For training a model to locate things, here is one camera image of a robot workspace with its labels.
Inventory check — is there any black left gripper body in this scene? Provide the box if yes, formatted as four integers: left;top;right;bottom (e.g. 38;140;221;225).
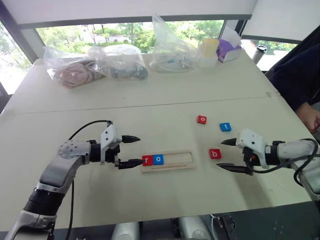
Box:
104;141;123;169

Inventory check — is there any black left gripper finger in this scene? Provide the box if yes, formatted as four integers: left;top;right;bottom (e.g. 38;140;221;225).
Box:
118;158;146;170
121;135;142;144

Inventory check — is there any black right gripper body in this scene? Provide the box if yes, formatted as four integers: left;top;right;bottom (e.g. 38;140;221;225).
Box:
241;146;261;175

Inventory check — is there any blue letter t block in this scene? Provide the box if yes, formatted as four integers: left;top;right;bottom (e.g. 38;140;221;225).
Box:
219;122;233;133

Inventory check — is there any red letter r block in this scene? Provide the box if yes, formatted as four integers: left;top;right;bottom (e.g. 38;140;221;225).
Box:
141;154;154;167

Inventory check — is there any red letter b block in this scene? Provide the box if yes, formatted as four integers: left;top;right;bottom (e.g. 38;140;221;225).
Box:
208;148;223;160

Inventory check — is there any blue letter o block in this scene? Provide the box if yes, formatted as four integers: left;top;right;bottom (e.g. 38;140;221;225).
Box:
152;153;165;166

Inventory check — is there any red letter o block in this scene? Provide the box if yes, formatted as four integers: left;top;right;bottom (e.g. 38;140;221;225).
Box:
195;114;209;125

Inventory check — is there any wooden letter tray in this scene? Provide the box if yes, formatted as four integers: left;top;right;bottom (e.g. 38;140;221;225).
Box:
139;149;197;174

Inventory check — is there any silver rounded robot leg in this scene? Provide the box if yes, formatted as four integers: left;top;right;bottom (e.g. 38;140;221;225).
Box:
177;215;214;240
110;220;141;240

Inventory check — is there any person's bare hand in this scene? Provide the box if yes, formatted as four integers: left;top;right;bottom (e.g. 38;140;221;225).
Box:
294;101;320;138

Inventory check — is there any black box under table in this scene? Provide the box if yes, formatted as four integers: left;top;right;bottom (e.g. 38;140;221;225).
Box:
211;214;239;240

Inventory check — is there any plastic bag with grey items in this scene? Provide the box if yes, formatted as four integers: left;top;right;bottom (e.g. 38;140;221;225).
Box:
88;43;149;81

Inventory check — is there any plastic bag with pink cloth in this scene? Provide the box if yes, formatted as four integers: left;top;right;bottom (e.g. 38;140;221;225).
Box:
43;45;106;89

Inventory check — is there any yellow lidded plastic cup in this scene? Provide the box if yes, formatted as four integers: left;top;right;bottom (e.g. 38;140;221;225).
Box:
197;37;221;69

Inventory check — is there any purple and white box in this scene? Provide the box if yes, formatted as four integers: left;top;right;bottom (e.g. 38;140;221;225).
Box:
216;24;243;64

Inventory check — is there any silver tumbler with black lid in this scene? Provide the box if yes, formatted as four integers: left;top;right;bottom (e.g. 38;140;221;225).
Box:
252;44;268;64

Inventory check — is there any person in dark clothing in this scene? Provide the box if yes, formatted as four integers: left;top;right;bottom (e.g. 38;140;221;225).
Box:
264;31;320;113

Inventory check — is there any tall clear plastic bag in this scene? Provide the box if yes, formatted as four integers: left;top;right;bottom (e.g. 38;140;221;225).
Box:
149;14;200;74

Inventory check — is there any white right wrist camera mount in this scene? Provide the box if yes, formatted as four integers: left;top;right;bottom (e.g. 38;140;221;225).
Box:
235;128;271;169

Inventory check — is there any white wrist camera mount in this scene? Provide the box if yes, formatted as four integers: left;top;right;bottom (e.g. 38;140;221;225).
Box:
99;124;123;165
235;128;271;169

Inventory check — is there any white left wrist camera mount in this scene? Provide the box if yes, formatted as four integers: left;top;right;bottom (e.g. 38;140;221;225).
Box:
99;124;123;165

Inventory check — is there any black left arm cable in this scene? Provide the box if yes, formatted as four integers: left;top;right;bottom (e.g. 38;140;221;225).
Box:
64;119;114;240

